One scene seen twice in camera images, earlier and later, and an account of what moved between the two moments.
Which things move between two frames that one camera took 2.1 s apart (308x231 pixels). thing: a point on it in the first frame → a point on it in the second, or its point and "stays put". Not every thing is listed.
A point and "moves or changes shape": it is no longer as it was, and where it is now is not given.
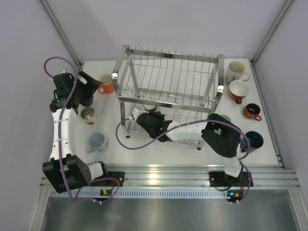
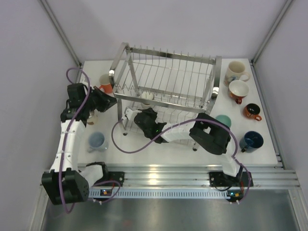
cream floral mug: [236, 71] stays put
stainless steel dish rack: [171, 94] stays put
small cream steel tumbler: [88, 114] stays put
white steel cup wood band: [153, 110] moves or changes shape
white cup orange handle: [238, 89] stays put
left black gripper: [90, 87] → [107, 101]
